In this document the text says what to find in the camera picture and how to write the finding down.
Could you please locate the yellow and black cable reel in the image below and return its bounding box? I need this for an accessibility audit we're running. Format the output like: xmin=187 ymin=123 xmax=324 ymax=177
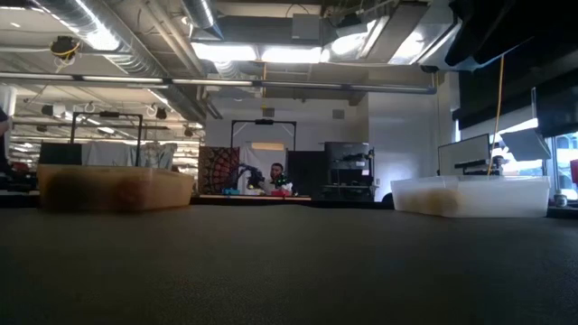
xmin=49 ymin=35 xmax=81 ymax=62

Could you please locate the patterned tapestry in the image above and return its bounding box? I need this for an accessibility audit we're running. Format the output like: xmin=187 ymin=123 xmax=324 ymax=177
xmin=197 ymin=145 xmax=240 ymax=195

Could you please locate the small silver ventilation duct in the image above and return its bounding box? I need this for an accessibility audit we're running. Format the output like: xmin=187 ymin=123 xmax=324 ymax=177
xmin=180 ymin=0 xmax=225 ymax=40

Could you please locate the white plastic bin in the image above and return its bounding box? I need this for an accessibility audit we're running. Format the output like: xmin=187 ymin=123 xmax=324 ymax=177
xmin=390 ymin=174 xmax=552 ymax=219

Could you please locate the grey hanging cloth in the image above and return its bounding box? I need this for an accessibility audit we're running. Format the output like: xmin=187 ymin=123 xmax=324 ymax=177
xmin=80 ymin=142 xmax=178 ymax=172

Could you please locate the black panel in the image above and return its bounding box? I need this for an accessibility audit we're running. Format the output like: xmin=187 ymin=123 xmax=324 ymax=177
xmin=39 ymin=143 xmax=83 ymax=166

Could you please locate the seated person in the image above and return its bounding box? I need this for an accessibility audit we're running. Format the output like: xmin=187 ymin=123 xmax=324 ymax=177
xmin=269 ymin=162 xmax=294 ymax=196

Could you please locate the dark red apple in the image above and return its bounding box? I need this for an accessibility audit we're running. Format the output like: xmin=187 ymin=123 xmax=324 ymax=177
xmin=112 ymin=178 xmax=150 ymax=209

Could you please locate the yellow hanging cable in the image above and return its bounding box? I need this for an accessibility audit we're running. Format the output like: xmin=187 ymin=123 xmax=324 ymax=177
xmin=487 ymin=53 xmax=506 ymax=176

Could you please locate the black gantry frame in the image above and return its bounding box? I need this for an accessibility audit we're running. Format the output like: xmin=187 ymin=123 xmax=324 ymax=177
xmin=70 ymin=111 xmax=144 ymax=168
xmin=230 ymin=119 xmax=298 ymax=153

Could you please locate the black window blind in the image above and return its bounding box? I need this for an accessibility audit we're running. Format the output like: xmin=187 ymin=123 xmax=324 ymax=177
xmin=444 ymin=0 xmax=578 ymax=136

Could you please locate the wooden tray of red apples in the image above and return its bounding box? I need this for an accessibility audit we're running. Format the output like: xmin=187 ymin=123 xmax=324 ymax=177
xmin=36 ymin=164 xmax=196 ymax=213

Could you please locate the white hanging cloth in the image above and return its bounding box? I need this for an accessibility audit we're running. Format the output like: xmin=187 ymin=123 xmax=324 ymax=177
xmin=238 ymin=144 xmax=290 ymax=195

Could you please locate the tilted grey monitor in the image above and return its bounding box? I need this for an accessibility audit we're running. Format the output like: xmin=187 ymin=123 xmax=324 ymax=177
xmin=499 ymin=128 xmax=552 ymax=163

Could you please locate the large silver ventilation duct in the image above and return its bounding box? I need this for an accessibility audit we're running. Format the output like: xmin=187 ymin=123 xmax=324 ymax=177
xmin=40 ymin=0 xmax=209 ymax=123

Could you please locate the black table mat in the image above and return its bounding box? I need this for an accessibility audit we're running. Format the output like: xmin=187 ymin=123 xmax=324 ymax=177
xmin=0 ymin=205 xmax=578 ymax=325

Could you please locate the ceiling light panel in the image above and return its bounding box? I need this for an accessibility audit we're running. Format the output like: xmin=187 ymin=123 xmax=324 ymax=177
xmin=191 ymin=42 xmax=324 ymax=64

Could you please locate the black equipment rack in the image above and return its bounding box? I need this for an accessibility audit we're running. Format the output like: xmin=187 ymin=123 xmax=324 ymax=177
xmin=323 ymin=141 xmax=376 ymax=200

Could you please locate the long ceiling pipe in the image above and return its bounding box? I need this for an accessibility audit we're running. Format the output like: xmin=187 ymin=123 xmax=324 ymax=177
xmin=0 ymin=71 xmax=437 ymax=95

